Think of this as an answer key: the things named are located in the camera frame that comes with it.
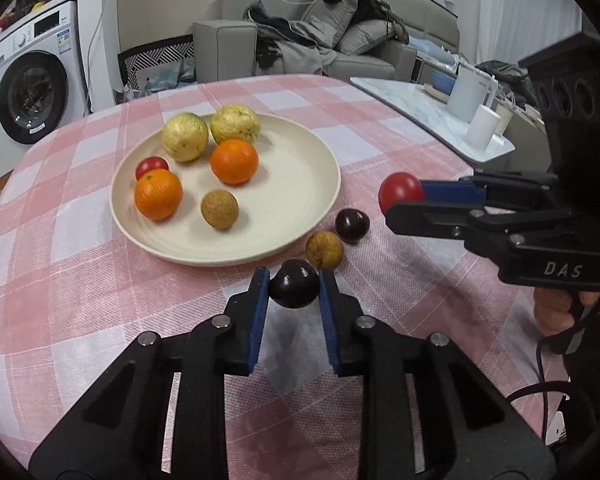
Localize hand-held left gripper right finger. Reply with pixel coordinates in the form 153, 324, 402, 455
319, 270, 558, 480

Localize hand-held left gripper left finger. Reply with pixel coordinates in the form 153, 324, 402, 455
28, 266, 272, 480

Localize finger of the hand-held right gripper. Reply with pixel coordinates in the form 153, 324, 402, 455
422, 171, 561, 206
385, 201, 571, 257

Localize red tomato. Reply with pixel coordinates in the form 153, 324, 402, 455
135, 156, 170, 181
378, 172, 425, 218

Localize dark purple plum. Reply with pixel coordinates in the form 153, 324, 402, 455
335, 208, 371, 243
271, 258, 320, 309

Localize brown longan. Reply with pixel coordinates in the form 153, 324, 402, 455
201, 189, 240, 231
305, 231, 344, 271

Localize cream round plate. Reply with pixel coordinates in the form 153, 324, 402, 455
111, 112, 341, 267

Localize orange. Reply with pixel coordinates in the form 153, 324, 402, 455
134, 168, 184, 222
210, 139, 259, 186

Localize yellow lemon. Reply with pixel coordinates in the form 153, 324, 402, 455
209, 104, 260, 145

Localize green-yellow lemon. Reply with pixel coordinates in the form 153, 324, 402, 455
161, 113, 208, 163

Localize person's right hand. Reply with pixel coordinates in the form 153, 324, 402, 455
533, 287, 600, 338

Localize white cup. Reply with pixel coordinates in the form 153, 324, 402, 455
466, 104, 501, 150

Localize white marble coffee table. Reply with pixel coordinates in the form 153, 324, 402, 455
350, 76, 516, 161

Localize white kettle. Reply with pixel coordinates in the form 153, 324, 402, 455
446, 62, 501, 123

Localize blue container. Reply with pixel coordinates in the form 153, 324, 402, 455
427, 70, 456, 97

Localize dark clothes pile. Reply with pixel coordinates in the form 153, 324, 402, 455
475, 60, 538, 106

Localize light blue cloth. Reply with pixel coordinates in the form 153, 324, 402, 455
410, 36, 456, 66

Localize white curtain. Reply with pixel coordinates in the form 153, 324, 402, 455
475, 0, 586, 68

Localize grey pillow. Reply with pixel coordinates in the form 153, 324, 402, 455
336, 19, 398, 57
300, 0, 359, 46

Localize pink checked tablecloth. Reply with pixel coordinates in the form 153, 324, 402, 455
0, 74, 581, 480

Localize grey clothes heap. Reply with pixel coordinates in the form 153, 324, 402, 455
250, 5, 338, 78

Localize teal bag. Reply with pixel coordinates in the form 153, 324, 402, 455
147, 59, 197, 92

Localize grey sofa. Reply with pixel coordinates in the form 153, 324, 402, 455
193, 0, 461, 83

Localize black patterned chair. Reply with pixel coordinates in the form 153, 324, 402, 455
117, 36, 196, 93

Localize white washing machine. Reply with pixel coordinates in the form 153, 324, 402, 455
0, 0, 88, 146

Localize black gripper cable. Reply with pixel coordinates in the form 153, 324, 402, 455
507, 332, 583, 443

